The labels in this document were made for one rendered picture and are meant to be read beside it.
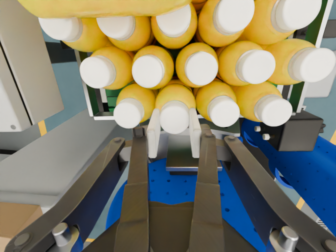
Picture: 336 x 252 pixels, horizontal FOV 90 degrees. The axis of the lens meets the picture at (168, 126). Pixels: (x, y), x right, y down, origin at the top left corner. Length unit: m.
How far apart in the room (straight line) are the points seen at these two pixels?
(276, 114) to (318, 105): 1.48
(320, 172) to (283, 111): 0.57
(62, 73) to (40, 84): 1.23
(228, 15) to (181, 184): 0.26
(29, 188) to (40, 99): 0.39
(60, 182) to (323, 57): 0.67
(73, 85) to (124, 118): 1.31
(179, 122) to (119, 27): 0.13
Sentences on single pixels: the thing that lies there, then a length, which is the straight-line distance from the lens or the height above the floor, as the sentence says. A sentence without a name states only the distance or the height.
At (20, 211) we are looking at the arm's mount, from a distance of 0.59.
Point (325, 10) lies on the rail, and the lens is 0.39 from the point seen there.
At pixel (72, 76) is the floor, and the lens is 1.53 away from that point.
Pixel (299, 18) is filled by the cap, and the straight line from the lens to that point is 0.26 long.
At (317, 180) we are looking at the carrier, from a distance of 0.82.
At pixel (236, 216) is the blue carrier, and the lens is 0.30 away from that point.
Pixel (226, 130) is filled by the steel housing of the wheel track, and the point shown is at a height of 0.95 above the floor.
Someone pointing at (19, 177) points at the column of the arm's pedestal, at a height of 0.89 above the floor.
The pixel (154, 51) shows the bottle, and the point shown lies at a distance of 0.25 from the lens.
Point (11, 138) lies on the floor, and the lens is 2.11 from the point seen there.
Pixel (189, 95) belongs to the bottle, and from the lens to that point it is 0.25.
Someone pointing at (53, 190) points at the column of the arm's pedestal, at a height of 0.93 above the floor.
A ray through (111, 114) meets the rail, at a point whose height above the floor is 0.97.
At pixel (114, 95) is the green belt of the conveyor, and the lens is 0.43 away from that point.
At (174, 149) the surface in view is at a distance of 0.36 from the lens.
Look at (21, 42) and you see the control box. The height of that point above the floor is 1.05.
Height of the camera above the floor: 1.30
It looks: 66 degrees down
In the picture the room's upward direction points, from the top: 173 degrees counter-clockwise
